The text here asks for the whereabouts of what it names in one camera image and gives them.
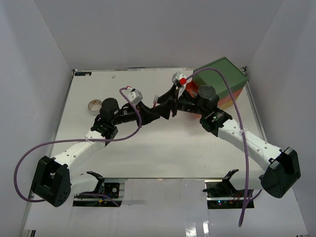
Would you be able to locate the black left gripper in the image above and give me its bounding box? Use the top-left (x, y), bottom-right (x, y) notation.
top-left (113, 101), bottom-right (160, 128)

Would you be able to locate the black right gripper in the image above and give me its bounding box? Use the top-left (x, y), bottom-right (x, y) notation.
top-left (150, 84), bottom-right (206, 120)

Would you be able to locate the red pen refill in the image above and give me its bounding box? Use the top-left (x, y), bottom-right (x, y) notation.
top-left (153, 95), bottom-right (159, 107)

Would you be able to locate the large clear tape roll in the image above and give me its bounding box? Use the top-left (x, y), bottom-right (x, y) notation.
top-left (87, 99), bottom-right (102, 116)

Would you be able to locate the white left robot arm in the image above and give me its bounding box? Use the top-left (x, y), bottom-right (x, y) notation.
top-left (31, 98), bottom-right (170, 207)

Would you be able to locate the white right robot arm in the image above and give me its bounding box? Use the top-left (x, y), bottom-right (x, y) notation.
top-left (154, 85), bottom-right (301, 198)

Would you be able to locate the green drawer cabinet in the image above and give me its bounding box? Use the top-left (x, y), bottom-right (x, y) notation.
top-left (192, 56), bottom-right (248, 99)

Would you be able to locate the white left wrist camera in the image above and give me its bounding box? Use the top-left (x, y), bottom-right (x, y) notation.
top-left (126, 86), bottom-right (143, 106)

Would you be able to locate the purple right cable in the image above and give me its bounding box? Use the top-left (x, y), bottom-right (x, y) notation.
top-left (184, 68), bottom-right (262, 227)

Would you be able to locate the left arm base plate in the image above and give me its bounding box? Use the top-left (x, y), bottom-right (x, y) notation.
top-left (73, 182), bottom-right (124, 207)

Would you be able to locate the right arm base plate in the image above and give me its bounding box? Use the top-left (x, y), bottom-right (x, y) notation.
top-left (203, 179), bottom-right (244, 210)

